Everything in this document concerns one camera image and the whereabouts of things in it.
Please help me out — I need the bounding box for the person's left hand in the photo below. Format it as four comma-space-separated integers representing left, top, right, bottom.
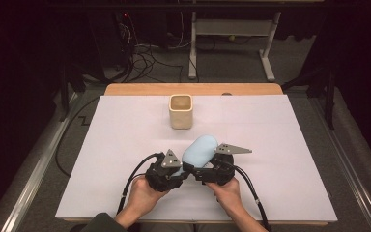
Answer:
128, 175, 170, 218

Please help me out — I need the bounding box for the black metal stand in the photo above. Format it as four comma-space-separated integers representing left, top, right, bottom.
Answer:
281, 64, 336, 130

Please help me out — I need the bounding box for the beige square cup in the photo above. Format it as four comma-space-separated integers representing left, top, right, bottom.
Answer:
168, 93, 194, 131

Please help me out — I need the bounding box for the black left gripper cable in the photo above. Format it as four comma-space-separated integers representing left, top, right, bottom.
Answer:
116, 152, 165, 217

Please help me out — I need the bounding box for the white metal desk frame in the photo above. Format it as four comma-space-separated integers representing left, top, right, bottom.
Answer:
187, 11, 282, 82

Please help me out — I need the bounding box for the tangle of floor cables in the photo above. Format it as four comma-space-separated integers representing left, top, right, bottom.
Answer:
115, 13, 187, 83

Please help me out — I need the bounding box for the person's right hand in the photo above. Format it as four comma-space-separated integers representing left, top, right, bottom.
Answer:
205, 177, 244, 216

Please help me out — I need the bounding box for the aluminium floor rail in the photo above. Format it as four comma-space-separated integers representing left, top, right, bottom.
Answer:
0, 91, 78, 232
308, 96, 371, 232

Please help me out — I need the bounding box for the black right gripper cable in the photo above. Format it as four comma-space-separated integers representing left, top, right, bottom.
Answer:
228, 162, 273, 232

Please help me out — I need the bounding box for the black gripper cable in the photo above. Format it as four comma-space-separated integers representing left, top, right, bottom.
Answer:
116, 152, 165, 217
228, 162, 273, 232

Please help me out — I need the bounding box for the black computer case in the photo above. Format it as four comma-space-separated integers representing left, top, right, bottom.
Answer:
90, 13, 133, 69

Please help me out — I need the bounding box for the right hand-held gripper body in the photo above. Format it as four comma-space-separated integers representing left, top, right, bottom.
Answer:
191, 143, 253, 187

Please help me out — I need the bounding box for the black floor cable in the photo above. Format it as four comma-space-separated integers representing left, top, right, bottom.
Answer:
55, 95, 101, 178

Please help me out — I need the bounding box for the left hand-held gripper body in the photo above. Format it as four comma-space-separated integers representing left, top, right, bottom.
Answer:
145, 148, 187, 193

